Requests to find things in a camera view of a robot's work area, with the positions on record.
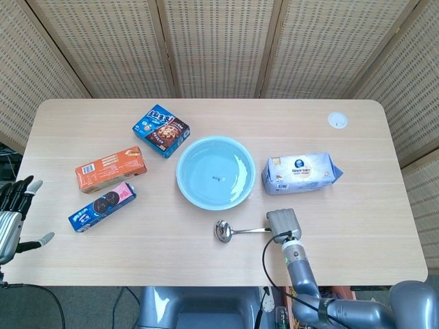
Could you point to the metal ladle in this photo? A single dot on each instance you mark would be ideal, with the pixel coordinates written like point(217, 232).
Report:
point(236, 231)

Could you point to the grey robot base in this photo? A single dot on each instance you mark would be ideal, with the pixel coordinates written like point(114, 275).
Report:
point(199, 308)

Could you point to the green plastic bottle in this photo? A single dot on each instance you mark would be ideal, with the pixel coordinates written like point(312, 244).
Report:
point(282, 318)

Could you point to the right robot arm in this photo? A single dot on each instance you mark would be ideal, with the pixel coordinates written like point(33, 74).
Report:
point(329, 291)

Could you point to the woven folding screen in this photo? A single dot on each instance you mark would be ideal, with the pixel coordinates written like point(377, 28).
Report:
point(219, 48)

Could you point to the blue pink sandwich cookie box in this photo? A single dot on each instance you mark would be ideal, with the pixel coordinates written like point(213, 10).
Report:
point(103, 207)

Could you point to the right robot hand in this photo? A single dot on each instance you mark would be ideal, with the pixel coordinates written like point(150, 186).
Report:
point(284, 224)

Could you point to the white power strip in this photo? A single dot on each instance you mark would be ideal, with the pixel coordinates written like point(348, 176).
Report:
point(269, 301)

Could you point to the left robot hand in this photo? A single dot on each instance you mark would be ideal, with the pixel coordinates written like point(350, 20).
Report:
point(10, 222)

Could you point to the blue chocolate chip cookie box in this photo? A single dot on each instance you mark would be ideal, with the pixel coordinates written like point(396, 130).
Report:
point(161, 130)

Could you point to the light blue bowl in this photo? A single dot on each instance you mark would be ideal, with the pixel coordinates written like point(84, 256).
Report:
point(216, 173)

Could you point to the orange cracker box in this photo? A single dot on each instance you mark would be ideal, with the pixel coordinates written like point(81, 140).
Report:
point(111, 169)

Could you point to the pale blue tissue pack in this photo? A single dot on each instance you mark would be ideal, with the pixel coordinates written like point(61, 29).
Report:
point(302, 173)

